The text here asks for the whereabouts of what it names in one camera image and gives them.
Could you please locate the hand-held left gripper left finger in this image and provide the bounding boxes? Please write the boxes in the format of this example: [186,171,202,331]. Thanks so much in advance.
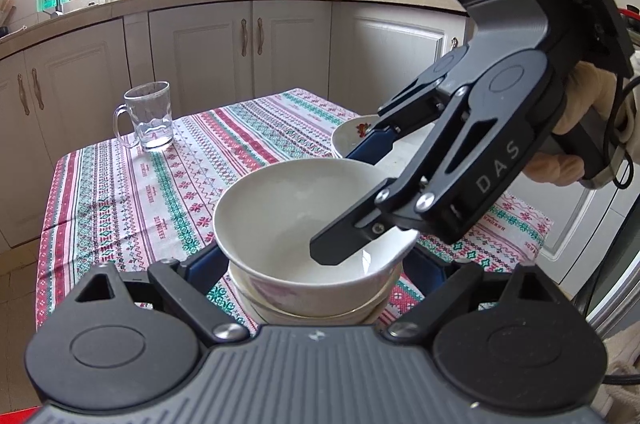
[74,243,252,347]

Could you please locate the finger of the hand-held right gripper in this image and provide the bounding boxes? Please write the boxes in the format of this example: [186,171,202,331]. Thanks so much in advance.
[309,84,541,266]
[346,46,481,166]

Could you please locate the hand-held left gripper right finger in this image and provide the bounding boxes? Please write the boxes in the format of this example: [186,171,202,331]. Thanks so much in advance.
[384,245,560,347]

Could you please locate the person's right hand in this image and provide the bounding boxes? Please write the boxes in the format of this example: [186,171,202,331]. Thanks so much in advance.
[522,63,633,186]

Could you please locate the patterned woven tablecloth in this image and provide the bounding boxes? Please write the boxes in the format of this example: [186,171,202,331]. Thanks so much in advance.
[35,88,553,335]

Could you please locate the clear glass mug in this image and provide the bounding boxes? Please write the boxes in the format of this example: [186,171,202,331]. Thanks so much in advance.
[112,80,175,153]

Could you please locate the white kitchen cabinets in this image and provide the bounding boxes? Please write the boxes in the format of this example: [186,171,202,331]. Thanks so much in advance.
[0,0,640,255]

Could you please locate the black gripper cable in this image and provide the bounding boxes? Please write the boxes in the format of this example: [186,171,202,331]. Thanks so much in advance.
[602,74,640,191]

